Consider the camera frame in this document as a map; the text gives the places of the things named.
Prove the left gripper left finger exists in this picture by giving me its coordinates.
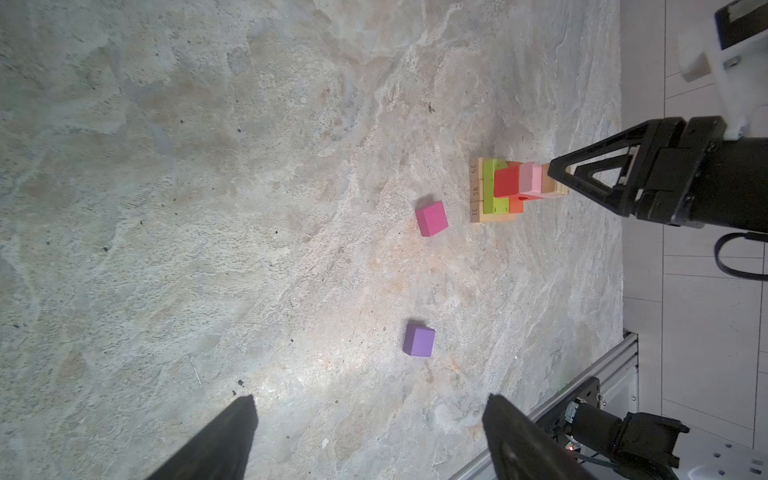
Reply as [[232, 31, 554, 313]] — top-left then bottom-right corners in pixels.
[[148, 395, 258, 480]]

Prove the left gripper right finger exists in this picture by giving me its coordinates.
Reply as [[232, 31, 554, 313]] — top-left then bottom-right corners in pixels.
[[482, 394, 593, 480]]

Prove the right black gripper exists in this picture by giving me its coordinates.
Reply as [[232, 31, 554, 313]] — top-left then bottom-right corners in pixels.
[[548, 116, 767, 233]]

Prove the small natural wood cube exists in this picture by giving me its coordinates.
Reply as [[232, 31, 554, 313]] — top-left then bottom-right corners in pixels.
[[541, 163, 570, 198]]

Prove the pink wood block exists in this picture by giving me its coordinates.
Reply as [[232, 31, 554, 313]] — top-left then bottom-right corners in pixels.
[[518, 162, 552, 201]]

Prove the orange wood block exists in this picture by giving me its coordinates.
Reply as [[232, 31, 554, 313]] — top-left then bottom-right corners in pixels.
[[508, 161, 524, 214]]

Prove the red wood block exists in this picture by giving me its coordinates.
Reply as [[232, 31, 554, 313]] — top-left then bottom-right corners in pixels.
[[493, 166, 516, 199]]

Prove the purple wood cube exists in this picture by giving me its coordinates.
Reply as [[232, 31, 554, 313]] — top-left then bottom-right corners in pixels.
[[403, 323, 436, 358]]

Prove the green wood block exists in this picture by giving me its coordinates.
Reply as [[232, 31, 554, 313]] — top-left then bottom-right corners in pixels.
[[481, 158, 511, 215]]

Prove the natural wood long block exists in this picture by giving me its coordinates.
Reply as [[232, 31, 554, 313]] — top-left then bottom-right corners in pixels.
[[470, 201, 518, 224]]

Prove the magenta wood cube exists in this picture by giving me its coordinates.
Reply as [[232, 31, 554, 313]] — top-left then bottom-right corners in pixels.
[[416, 201, 449, 238]]

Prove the aluminium mounting rail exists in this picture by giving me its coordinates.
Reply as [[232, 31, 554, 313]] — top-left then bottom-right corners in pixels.
[[450, 331, 639, 479]]

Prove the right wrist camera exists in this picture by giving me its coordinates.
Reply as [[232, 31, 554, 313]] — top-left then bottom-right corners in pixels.
[[677, 1, 767, 140]]

